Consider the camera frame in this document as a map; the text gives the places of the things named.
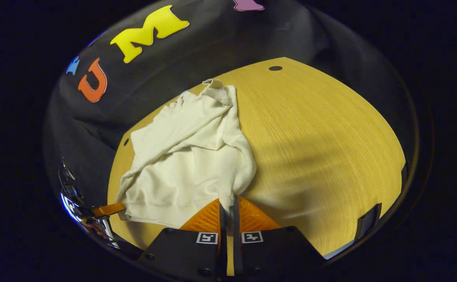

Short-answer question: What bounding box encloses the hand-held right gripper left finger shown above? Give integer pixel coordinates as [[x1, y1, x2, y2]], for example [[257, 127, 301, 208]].
[[140, 198, 228, 280]]

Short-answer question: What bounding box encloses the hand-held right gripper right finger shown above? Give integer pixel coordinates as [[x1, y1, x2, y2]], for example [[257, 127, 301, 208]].
[[233, 196, 325, 280]]

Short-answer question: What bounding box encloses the cream knit sweater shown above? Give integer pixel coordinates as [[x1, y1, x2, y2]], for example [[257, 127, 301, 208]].
[[114, 78, 257, 228]]

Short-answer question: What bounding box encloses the black backdrop cloth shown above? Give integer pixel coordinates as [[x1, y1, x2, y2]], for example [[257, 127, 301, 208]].
[[43, 0, 419, 204]]

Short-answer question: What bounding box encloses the black table edge bracket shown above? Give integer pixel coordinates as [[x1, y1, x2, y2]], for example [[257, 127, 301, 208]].
[[355, 202, 382, 240]]

